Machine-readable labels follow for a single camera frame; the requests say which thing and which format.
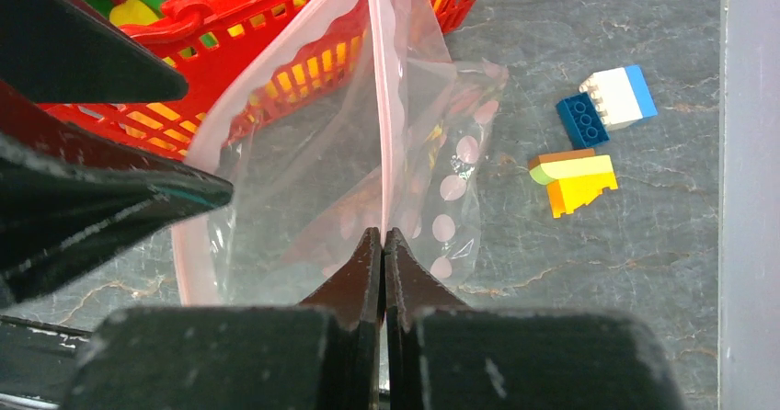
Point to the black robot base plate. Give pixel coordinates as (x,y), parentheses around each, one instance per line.
(37,362)

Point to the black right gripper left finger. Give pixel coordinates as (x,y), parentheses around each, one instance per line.
(321,353)

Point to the dark blue toy block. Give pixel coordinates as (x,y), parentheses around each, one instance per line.
(582,121)

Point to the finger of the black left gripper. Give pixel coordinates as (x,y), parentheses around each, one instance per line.
(64,51)
(60,221)

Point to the white blue toy block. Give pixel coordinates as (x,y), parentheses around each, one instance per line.
(621,96)

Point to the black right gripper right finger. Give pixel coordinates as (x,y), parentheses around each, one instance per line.
(444,354)

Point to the red plastic basket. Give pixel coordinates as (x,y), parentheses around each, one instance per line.
(211,42)

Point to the clear zip top bag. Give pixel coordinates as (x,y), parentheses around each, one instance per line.
(354,117)

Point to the yellow toy pineapple slice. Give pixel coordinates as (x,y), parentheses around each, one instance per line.
(132,12)

